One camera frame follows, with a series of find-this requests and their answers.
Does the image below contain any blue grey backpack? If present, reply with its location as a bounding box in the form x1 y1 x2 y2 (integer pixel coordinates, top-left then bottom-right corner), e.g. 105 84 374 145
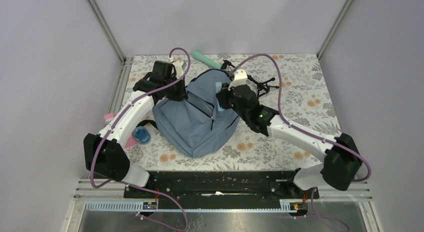
152 69 240 158

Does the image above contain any light blue marker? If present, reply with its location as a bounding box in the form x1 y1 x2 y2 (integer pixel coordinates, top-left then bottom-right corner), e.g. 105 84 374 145
215 82 224 112

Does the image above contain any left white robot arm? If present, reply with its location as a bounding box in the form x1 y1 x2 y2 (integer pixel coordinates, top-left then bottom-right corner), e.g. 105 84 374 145
83 57 191 198

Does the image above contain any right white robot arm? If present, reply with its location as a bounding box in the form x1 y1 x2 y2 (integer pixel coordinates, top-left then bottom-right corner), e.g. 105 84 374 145
216 82 362 198

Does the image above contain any mint green tube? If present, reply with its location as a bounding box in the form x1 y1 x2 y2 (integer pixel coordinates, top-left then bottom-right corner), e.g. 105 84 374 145
191 50 222 69

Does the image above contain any floral table mat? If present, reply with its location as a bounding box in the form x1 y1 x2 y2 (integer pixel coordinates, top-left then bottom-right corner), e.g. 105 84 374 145
125 54 341 171

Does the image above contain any pink metronome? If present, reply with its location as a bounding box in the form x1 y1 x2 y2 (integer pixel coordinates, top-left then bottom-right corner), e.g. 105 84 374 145
103 113 138 149

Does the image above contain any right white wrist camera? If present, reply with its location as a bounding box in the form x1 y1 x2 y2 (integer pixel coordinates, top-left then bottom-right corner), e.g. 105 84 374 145
228 69 248 90

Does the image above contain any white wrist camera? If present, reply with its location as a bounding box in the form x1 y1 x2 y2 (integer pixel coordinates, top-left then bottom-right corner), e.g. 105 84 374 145
168 57 187 79
228 69 248 90

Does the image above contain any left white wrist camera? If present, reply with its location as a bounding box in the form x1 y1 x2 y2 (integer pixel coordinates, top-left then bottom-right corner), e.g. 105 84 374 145
168 57 187 79

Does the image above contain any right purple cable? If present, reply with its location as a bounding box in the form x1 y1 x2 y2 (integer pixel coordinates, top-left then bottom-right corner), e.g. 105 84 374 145
230 53 373 232

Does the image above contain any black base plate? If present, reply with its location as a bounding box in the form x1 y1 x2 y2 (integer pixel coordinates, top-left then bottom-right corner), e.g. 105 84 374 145
124 170 321 211

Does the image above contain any grey slotted cable duct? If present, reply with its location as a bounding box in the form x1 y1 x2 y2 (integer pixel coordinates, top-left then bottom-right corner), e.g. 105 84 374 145
85 199 297 213

